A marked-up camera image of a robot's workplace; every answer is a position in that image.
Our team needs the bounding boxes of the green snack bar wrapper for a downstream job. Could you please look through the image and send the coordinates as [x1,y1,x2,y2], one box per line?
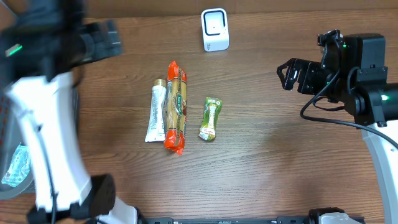
[198,97,223,141]

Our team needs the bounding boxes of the orange biscuit roll pack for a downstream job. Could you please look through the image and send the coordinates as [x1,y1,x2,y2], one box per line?
[164,61,187,155]

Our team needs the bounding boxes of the white tube with gold cap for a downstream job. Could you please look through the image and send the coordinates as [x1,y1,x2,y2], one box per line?
[145,79,167,142]

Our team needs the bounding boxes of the teal tissue packet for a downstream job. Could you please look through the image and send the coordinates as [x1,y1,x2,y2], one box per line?
[1,144,30,187]

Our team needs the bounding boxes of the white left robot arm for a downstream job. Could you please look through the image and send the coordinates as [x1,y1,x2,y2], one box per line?
[1,1,139,224]

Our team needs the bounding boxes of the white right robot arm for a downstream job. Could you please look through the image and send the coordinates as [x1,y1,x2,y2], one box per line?
[276,29,397,223]

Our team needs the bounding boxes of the white barcode scanner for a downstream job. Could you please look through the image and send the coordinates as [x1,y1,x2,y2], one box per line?
[201,8,229,52]

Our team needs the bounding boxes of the brown cardboard back panel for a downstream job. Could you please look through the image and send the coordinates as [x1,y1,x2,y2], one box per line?
[85,0,397,18]

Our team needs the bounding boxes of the grey plastic mesh basket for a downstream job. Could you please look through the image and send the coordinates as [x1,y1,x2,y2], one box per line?
[1,94,35,200]

